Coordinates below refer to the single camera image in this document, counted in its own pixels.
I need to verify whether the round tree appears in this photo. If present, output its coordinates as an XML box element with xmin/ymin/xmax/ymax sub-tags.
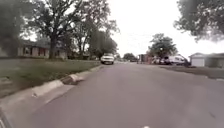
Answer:
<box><xmin>147</xmin><ymin>32</ymin><xmax>179</xmax><ymax>60</ymax></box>

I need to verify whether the pale concrete kerb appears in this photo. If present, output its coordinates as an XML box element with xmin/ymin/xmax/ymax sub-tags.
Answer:
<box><xmin>0</xmin><ymin>64</ymin><xmax>104</xmax><ymax>128</ymax></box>

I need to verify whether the grass strip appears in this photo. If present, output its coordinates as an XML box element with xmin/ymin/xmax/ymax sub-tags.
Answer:
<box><xmin>159</xmin><ymin>65</ymin><xmax>224</xmax><ymax>80</ymax></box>

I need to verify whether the grey asphalt road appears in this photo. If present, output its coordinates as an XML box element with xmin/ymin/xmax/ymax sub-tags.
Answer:
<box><xmin>28</xmin><ymin>61</ymin><xmax>224</xmax><ymax>128</ymax></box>

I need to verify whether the white garage building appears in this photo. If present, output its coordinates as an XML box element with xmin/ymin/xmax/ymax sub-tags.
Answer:
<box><xmin>189</xmin><ymin>51</ymin><xmax>224</xmax><ymax>69</ymax></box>

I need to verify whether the white van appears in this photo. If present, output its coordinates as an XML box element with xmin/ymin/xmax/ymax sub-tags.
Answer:
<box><xmin>163</xmin><ymin>55</ymin><xmax>191</xmax><ymax>67</ymax></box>

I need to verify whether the tall thin-branched tree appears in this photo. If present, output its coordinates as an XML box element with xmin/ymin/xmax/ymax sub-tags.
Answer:
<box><xmin>71</xmin><ymin>0</ymin><xmax>120</xmax><ymax>58</ymax></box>

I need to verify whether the white car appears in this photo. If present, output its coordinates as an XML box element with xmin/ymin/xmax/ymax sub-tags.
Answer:
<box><xmin>100</xmin><ymin>52</ymin><xmax>115</xmax><ymax>66</ymax></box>

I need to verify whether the reddish distant building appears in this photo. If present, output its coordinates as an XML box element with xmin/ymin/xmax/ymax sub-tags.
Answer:
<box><xmin>136</xmin><ymin>53</ymin><xmax>150</xmax><ymax>65</ymax></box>

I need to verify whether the low house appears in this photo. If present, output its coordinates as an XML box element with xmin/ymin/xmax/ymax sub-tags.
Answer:
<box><xmin>16</xmin><ymin>37</ymin><xmax>69</xmax><ymax>61</ymax></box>

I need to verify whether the dense dark tree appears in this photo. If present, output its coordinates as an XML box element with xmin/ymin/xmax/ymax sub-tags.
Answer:
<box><xmin>88</xmin><ymin>29</ymin><xmax>118</xmax><ymax>60</ymax></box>

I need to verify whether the grass lawn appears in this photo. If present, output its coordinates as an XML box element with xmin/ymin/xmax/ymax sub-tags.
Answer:
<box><xmin>0</xmin><ymin>58</ymin><xmax>102</xmax><ymax>98</ymax></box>

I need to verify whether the large tree with thick trunk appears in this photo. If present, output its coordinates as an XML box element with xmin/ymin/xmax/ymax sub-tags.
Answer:
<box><xmin>24</xmin><ymin>0</ymin><xmax>84</xmax><ymax>60</ymax></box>

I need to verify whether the overhanging tree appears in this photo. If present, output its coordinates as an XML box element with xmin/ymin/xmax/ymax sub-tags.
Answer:
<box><xmin>173</xmin><ymin>0</ymin><xmax>224</xmax><ymax>43</ymax></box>

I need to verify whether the pale lump on kerb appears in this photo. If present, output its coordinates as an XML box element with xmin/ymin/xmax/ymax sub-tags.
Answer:
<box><xmin>60</xmin><ymin>73</ymin><xmax>85</xmax><ymax>86</ymax></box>

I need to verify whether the small distant tree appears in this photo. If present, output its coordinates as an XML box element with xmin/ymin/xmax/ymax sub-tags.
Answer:
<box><xmin>122</xmin><ymin>52</ymin><xmax>137</xmax><ymax>62</ymax></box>

